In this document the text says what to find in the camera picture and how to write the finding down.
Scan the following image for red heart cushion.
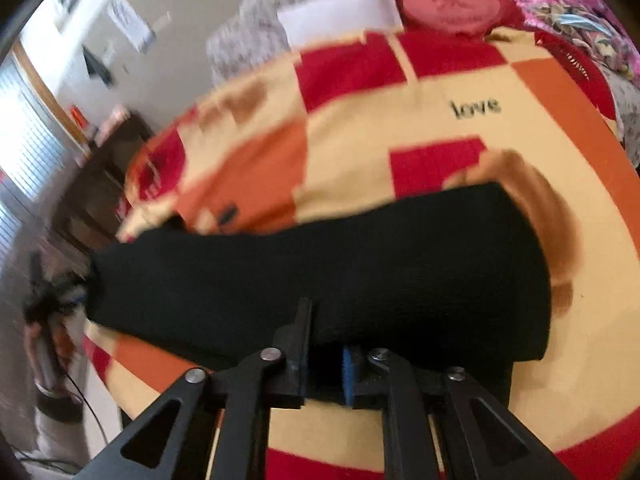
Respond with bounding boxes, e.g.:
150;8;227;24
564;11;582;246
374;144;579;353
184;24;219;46
392;0;523;37

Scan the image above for dark hanging cloth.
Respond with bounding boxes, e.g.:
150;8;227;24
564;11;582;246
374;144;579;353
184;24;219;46
82;45;114;89

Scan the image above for glass block window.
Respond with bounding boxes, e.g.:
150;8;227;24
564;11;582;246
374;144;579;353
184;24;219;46
0;42;86;221

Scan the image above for person's left hand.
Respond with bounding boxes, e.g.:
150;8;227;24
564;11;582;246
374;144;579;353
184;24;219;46
22;324;79;387

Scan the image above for black pants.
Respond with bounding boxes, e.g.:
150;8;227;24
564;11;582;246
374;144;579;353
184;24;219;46
87;182;553;411

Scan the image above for dark wooden table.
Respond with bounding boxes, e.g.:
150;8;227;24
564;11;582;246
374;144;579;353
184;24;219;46
50;110;156;251

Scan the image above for thin black cable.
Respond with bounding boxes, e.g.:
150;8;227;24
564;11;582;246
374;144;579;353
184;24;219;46
64;367;112;448

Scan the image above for red orange printed blanket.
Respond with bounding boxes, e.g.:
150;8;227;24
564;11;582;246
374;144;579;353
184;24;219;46
82;27;640;480

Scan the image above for white pillow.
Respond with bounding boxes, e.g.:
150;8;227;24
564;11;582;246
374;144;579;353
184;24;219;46
277;0;403;46

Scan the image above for pink cloth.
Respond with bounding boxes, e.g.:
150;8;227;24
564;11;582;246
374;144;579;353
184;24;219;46
97;105;126;141

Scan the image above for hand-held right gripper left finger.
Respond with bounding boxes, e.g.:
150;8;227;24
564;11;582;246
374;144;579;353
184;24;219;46
90;299;313;480

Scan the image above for multicoloured floral cloth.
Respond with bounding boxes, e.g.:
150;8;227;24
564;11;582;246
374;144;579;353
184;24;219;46
520;2;640;126

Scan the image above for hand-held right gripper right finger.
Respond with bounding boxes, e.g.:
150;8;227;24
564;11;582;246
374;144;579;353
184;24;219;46
342;345;576;480

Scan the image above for wall calendar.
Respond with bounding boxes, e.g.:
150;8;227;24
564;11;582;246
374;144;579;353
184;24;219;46
107;0;153;53

